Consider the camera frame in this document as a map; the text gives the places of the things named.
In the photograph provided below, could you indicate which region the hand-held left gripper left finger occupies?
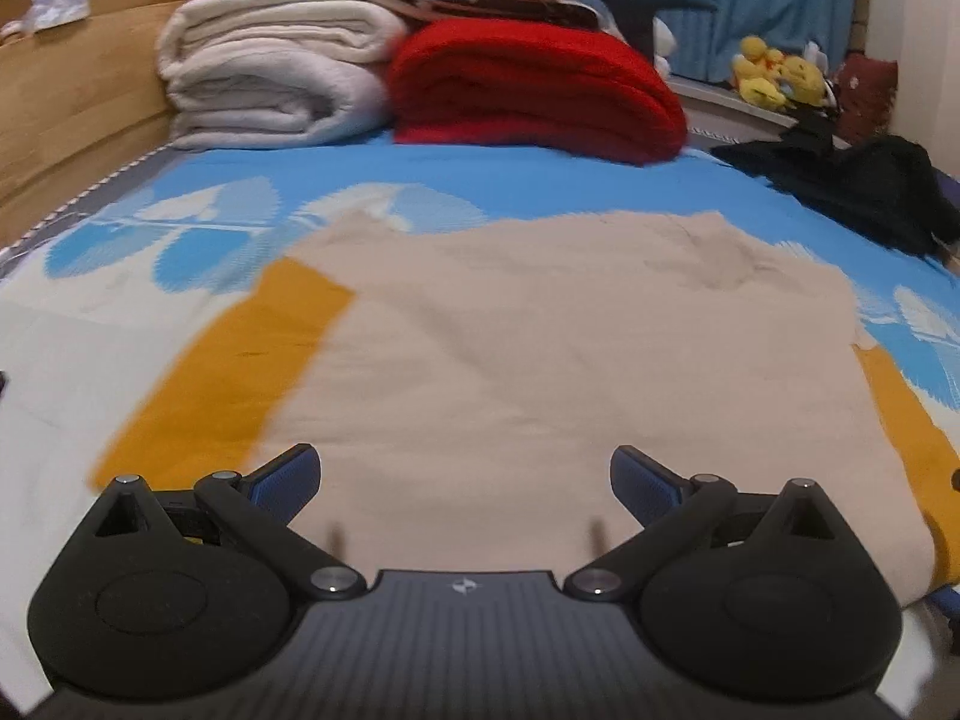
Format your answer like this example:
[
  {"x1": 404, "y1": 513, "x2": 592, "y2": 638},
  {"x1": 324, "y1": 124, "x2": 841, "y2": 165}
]
[{"x1": 71, "y1": 444, "x2": 367, "y2": 601}]

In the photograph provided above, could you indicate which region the folded cream blanket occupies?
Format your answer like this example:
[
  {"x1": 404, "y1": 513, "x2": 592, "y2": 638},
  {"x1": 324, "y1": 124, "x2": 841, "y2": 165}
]
[{"x1": 156, "y1": 0, "x2": 412, "y2": 152}]

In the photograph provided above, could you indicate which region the beige garment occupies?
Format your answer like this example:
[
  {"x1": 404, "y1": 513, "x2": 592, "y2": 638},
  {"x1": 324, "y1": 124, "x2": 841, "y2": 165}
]
[{"x1": 255, "y1": 210, "x2": 938, "y2": 610}]

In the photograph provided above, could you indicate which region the folded red blanket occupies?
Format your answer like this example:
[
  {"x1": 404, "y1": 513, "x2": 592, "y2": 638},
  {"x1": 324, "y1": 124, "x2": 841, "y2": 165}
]
[{"x1": 386, "y1": 19, "x2": 689, "y2": 167}]

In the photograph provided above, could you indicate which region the dark red plush toy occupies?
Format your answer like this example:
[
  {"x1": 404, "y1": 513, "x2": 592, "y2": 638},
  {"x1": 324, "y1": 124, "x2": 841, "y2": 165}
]
[{"x1": 832, "y1": 52, "x2": 901, "y2": 145}]

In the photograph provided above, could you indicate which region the yellow plush toy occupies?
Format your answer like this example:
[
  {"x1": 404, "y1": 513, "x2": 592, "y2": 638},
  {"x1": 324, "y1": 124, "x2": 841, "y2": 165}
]
[
  {"x1": 780, "y1": 43, "x2": 832, "y2": 110},
  {"x1": 731, "y1": 34, "x2": 790, "y2": 113}
]

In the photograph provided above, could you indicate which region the crumpled white paper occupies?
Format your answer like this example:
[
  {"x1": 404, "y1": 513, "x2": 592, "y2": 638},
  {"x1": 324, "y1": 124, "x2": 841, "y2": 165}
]
[{"x1": 21, "y1": 0, "x2": 92, "y2": 35}]

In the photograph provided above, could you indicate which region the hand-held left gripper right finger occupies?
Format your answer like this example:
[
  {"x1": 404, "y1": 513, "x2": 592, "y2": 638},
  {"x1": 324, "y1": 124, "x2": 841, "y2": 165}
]
[{"x1": 564, "y1": 445, "x2": 860, "y2": 602}]

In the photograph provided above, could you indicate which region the wooden headboard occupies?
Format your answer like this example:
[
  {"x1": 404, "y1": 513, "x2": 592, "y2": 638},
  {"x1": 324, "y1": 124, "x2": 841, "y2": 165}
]
[{"x1": 0, "y1": 0, "x2": 226, "y2": 250}]

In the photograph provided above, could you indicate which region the black clothing pile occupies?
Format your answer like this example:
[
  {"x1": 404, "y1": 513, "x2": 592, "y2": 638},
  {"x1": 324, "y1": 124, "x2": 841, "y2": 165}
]
[{"x1": 711, "y1": 114, "x2": 955, "y2": 262}]

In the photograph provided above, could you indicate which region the white window ledge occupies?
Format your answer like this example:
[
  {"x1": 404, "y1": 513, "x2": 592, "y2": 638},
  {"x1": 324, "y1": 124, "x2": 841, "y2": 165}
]
[{"x1": 664, "y1": 73, "x2": 852, "y2": 147}]

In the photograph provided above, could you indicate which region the blue printed bed sheet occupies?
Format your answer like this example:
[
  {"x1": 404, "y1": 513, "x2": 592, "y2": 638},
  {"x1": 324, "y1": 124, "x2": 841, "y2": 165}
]
[{"x1": 0, "y1": 124, "x2": 960, "y2": 713}]

